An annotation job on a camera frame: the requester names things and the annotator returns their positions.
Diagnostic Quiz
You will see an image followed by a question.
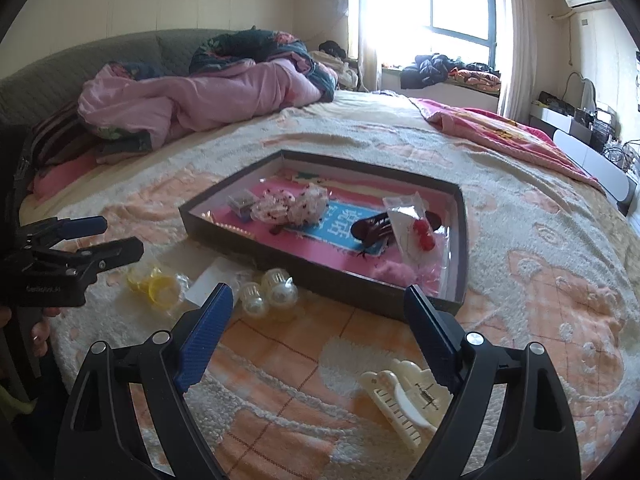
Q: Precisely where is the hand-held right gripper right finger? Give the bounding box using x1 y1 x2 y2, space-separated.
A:
402 284 583 480

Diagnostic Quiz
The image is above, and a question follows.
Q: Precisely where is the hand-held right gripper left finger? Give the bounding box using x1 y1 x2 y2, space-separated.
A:
52 282 235 480

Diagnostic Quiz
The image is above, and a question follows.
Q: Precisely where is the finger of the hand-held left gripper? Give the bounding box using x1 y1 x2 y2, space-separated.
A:
15 216 108 247
65 236 145 277

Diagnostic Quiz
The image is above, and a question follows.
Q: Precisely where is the cream claw hair clip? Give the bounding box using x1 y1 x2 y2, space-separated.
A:
359 357 453 451

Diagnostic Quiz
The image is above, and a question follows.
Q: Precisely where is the clear bag with red beads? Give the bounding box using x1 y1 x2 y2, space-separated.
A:
382 192 438 268

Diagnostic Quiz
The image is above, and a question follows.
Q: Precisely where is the dark grey box tray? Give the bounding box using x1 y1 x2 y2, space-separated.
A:
179 149 469 322

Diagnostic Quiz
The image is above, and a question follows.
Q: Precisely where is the brown hair clip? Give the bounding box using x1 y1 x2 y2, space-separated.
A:
350 211 443 256

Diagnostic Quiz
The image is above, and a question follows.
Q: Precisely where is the small clear plastic box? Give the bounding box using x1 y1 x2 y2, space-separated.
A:
226 191 258 220

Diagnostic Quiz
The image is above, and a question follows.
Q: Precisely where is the polka dot scrunchie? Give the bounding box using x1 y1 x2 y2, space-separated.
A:
250 183 330 226

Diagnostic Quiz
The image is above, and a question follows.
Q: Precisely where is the person's left hand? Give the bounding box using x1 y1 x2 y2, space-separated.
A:
30 305 63 358

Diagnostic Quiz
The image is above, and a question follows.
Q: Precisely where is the pink pillow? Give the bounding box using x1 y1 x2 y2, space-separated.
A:
27 152 116 198

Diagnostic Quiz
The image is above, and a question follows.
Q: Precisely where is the white card packet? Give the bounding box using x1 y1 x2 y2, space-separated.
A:
187 257 251 306

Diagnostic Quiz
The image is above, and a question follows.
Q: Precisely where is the striped pillow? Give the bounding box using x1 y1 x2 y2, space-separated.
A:
30 102 101 168

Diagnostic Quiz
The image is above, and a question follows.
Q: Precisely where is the green bed headboard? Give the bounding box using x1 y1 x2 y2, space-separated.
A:
0 28 221 126

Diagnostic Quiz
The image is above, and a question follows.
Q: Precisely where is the pink quilt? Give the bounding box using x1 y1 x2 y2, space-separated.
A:
77 57 326 148

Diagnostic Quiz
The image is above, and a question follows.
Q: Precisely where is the pink printed blanket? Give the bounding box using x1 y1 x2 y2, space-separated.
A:
407 97 606 196

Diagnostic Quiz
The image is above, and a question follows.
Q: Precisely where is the white dressing table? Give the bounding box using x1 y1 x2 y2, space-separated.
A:
530 102 631 206

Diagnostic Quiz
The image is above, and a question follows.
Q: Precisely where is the dark floral quilt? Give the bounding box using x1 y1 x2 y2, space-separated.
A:
187 30 337 103

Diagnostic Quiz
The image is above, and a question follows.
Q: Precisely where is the pink windowsill blanket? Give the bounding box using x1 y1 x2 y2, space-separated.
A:
447 62 502 92

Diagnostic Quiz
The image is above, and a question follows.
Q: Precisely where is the dark puffer jacket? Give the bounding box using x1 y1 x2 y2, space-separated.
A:
400 52 453 92

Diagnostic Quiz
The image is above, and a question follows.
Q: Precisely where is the table mirror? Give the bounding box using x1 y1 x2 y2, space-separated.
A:
565 71 598 111

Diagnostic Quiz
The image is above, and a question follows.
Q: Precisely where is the dark hat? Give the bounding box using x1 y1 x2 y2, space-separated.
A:
317 40 348 61

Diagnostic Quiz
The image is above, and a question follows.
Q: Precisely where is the sheer white curtain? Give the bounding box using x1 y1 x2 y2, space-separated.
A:
345 0 383 93
497 0 536 121

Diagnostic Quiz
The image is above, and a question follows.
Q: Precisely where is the window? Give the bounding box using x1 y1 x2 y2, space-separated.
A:
375 0 496 68

